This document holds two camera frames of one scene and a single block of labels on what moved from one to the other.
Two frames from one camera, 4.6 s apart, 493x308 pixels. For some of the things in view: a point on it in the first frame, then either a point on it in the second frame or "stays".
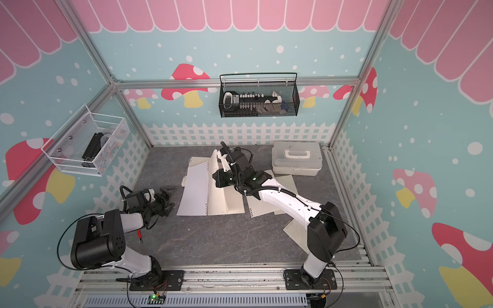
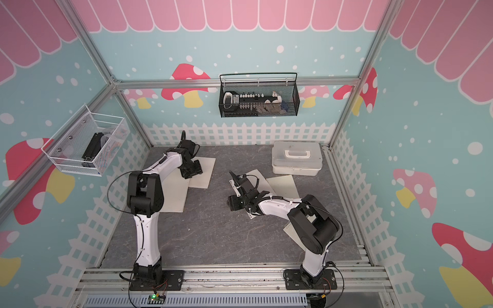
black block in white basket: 92,149 stays
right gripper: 219,179 -> 232,203
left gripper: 164,201 -> 198,171
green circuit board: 155,299 stays
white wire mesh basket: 88,145 stays
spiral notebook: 296,231 stays
